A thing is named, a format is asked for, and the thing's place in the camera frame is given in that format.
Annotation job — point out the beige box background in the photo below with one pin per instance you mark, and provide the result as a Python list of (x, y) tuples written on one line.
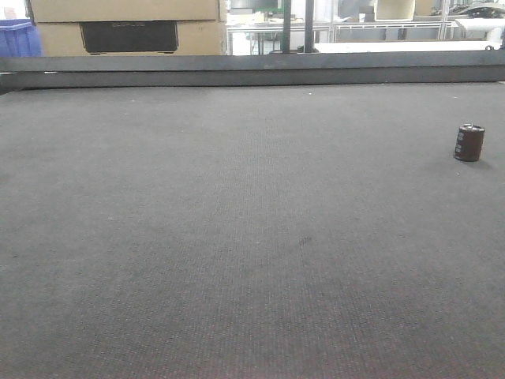
[(394, 10)]

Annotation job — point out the black vertical pole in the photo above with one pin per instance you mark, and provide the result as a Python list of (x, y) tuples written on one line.
[(285, 44), (309, 45)]

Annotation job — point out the dark brown cylindrical capacitor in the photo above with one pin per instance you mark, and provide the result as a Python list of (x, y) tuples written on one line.
[(469, 143)]

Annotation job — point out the black vertical pole right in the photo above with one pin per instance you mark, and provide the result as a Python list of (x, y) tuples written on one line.
[(309, 45)]

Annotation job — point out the upper cardboard box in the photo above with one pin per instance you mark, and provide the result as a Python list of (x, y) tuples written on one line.
[(54, 11)]

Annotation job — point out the blue plastic crate background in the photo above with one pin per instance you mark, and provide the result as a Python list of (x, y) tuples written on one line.
[(19, 38)]

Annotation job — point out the lower cardboard box black print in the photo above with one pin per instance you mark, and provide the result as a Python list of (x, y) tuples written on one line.
[(194, 38)]

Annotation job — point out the black vertical pole left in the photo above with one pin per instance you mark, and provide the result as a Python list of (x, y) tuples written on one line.
[(285, 44)]

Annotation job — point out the white aluminium frame workbench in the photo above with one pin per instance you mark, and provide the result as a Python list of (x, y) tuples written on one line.
[(263, 38)]

